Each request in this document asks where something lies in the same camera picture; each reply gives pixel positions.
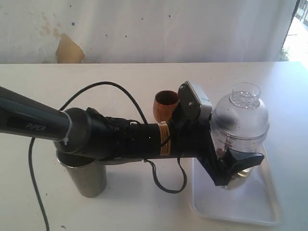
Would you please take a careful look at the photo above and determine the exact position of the brown wooden cup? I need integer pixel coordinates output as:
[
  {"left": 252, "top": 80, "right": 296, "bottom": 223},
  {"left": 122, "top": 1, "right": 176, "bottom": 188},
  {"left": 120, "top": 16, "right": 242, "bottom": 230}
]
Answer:
[{"left": 153, "top": 90, "right": 180, "bottom": 123}]

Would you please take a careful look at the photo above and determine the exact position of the clear plastic shaker cup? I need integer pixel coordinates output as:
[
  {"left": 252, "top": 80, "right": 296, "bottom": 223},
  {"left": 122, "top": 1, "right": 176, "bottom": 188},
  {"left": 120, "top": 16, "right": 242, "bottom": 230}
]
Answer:
[{"left": 211, "top": 129, "right": 267, "bottom": 190}]

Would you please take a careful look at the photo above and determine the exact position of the gold foil coin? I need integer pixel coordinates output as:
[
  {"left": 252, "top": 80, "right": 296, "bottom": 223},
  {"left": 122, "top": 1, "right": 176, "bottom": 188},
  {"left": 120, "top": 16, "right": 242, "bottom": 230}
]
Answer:
[{"left": 227, "top": 167, "right": 253, "bottom": 190}]

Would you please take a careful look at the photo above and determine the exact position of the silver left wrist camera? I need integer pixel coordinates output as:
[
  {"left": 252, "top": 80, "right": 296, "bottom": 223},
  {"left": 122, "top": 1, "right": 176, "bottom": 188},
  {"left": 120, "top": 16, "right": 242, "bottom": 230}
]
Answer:
[{"left": 178, "top": 81, "right": 213, "bottom": 123}]

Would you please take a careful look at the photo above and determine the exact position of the black left camera cable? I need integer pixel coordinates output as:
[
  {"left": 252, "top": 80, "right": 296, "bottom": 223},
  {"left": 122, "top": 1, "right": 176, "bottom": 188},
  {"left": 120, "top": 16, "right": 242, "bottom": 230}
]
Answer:
[{"left": 28, "top": 81, "right": 188, "bottom": 231}]

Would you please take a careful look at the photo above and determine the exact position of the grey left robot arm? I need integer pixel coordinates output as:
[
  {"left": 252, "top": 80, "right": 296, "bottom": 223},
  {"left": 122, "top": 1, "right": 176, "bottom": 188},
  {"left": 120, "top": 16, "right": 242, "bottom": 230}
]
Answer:
[{"left": 0, "top": 88, "right": 231, "bottom": 186}]

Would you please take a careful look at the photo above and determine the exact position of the clear dome strainer lid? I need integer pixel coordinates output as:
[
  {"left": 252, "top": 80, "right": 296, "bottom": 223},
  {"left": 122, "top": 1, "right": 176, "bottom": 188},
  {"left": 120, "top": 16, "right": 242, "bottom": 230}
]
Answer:
[{"left": 210, "top": 82, "right": 270, "bottom": 152}]

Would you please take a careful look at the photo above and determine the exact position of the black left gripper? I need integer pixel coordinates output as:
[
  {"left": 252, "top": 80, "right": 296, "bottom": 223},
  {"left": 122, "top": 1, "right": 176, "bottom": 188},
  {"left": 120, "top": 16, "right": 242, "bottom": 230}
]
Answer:
[{"left": 168, "top": 103, "right": 264, "bottom": 187}]

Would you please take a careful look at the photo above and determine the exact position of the white left zip tie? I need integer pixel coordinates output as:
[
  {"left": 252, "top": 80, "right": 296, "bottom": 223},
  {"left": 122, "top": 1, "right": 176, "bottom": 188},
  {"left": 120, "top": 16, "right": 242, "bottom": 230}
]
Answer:
[{"left": 60, "top": 110, "right": 72, "bottom": 145}]

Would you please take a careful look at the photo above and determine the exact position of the white backdrop sheet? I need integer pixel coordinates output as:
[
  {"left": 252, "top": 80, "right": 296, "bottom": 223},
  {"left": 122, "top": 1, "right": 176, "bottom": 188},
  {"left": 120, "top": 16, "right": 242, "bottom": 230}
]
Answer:
[{"left": 0, "top": 0, "right": 298, "bottom": 64}]

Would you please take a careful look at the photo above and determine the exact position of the white rectangular tray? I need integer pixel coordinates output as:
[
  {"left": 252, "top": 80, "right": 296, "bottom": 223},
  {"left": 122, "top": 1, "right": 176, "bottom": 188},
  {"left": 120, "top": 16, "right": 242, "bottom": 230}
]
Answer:
[{"left": 190, "top": 158, "right": 282, "bottom": 227}]

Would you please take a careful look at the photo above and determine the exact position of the stainless steel cup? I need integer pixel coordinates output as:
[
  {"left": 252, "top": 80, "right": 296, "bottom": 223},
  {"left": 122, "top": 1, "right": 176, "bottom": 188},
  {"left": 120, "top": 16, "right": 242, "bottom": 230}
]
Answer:
[{"left": 56, "top": 151, "right": 107, "bottom": 198}]

